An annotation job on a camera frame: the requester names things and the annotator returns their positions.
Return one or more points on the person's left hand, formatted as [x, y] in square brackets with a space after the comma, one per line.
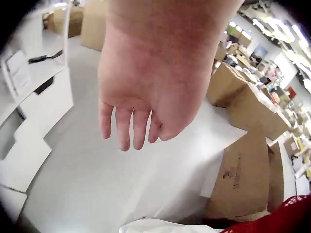
[155, 72]

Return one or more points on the person's left index finger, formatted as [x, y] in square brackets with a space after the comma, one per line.
[153, 128]

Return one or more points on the person's left little finger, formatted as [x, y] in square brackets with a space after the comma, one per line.
[106, 121]

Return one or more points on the person's left ring finger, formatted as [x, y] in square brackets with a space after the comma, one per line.
[124, 128]

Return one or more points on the person's left middle finger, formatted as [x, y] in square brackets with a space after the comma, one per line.
[140, 128]

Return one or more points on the white table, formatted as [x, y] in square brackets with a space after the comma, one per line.
[170, 174]

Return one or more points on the white cabinet with drawers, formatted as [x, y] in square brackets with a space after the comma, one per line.
[46, 102]

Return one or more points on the small cardboard box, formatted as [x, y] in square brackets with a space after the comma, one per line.
[224, 82]

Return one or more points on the black hand tool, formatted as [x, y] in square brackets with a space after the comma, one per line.
[41, 58]

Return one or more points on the tall cardboard box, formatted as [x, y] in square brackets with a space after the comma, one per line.
[93, 24]

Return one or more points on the white paper sheet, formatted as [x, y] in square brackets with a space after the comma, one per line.
[19, 70]

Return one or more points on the low cardboard box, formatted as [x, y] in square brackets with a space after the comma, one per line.
[73, 21]

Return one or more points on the long cardboard box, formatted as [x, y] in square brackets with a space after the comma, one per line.
[257, 114]

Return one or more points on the large stained cardboard box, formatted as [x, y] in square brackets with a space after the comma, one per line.
[245, 179]

